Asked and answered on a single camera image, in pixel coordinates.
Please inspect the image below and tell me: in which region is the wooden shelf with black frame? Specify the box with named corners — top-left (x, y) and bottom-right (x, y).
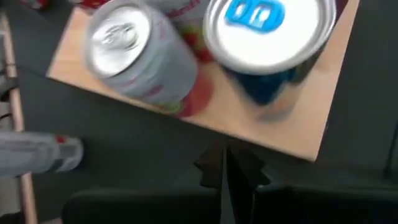
top-left (45, 0), bottom-right (361, 162)

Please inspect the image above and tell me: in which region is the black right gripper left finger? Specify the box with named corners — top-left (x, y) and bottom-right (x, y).
top-left (62, 141), bottom-right (224, 224)

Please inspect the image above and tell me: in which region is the white Celsius energy can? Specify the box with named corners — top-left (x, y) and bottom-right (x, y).
top-left (0, 130), bottom-right (85, 179)

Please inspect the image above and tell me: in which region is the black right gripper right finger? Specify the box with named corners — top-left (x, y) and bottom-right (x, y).
top-left (225, 141), bottom-right (398, 224)

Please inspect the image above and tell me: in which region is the white pink Spindrift can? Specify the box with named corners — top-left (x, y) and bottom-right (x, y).
top-left (149, 0), bottom-right (217, 63)
top-left (83, 0), bottom-right (215, 118)

